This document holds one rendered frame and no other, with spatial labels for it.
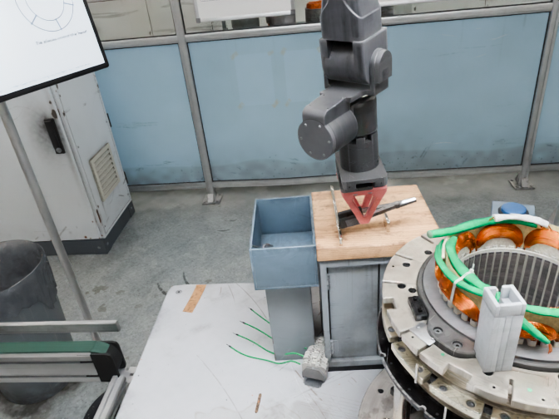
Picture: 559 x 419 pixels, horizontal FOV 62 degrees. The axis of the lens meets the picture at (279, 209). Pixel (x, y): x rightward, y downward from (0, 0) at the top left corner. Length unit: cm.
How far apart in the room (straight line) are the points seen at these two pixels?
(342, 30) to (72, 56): 84
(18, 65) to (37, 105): 135
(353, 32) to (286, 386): 62
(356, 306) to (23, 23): 95
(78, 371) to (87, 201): 165
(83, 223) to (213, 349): 190
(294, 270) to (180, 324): 38
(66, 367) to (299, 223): 61
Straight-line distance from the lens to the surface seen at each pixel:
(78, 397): 213
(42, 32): 128
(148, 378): 99
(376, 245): 74
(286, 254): 75
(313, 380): 92
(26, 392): 215
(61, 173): 269
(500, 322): 49
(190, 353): 100
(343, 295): 81
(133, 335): 228
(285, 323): 88
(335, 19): 61
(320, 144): 60
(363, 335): 88
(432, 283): 61
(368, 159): 68
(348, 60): 62
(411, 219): 80
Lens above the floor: 149
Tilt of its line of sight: 30 degrees down
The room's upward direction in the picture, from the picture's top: 6 degrees counter-clockwise
